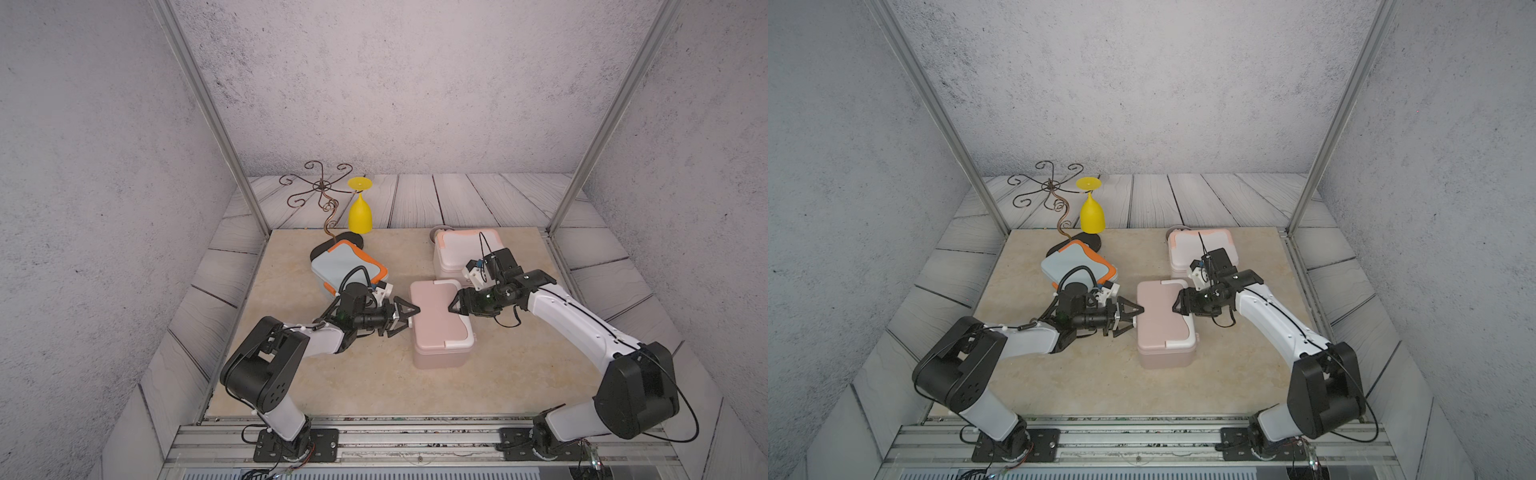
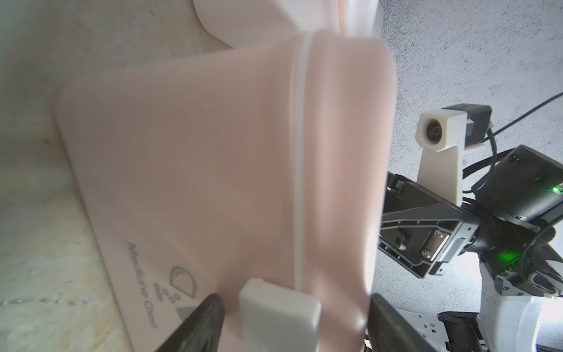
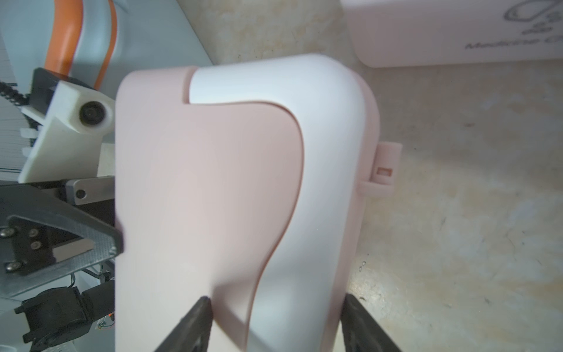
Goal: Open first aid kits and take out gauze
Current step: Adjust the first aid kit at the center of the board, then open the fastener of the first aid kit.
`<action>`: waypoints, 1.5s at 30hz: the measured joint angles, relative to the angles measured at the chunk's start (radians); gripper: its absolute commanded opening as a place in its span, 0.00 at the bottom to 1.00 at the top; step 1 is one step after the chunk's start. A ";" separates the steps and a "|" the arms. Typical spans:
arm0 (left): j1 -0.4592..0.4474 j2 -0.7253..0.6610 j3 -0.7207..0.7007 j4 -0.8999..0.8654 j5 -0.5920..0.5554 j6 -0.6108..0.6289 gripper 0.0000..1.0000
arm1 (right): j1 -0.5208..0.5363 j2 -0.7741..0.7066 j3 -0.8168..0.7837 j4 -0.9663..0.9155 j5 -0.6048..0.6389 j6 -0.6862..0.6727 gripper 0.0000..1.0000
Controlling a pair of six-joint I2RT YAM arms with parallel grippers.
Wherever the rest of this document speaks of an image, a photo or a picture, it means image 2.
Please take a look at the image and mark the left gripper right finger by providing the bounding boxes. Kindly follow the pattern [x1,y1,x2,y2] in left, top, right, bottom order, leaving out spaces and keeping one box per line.
[367,293,436,352]

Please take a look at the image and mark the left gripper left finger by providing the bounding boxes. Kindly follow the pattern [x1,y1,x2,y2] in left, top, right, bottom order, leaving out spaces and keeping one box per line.
[156,293,225,352]

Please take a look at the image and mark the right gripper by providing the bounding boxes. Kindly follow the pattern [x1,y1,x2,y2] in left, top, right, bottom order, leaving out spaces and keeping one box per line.
[378,173,479,279]

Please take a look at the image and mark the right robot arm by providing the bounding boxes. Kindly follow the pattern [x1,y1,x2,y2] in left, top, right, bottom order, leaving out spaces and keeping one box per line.
[367,145,562,351]

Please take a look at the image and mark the white pink medicine box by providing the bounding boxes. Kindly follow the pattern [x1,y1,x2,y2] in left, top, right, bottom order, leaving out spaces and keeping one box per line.
[193,0,384,48]

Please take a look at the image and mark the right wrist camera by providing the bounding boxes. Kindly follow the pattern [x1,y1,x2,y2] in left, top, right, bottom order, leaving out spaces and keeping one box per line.
[416,104,492,205]

